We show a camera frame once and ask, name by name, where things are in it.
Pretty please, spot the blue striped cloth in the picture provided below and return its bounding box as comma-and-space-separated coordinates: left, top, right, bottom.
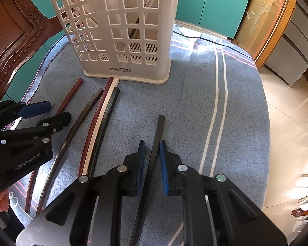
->
21, 33, 270, 245

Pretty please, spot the black chopstick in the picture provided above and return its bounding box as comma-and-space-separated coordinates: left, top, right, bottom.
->
129, 115, 165, 246
87, 87, 120, 178

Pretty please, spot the white plastic utensil basket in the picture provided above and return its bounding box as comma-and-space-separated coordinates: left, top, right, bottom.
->
51, 0, 178, 84

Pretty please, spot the carved dark wooden chair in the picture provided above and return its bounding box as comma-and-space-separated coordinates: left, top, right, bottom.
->
0, 0, 62, 101

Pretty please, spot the glass sliding door wooden frame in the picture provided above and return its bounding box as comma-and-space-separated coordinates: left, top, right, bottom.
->
235, 0, 296, 68

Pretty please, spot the silver multi-door refrigerator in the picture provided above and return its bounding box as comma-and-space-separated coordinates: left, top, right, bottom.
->
265, 0, 308, 86

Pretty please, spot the person's left hand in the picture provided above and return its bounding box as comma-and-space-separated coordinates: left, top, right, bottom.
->
0, 190, 10, 212

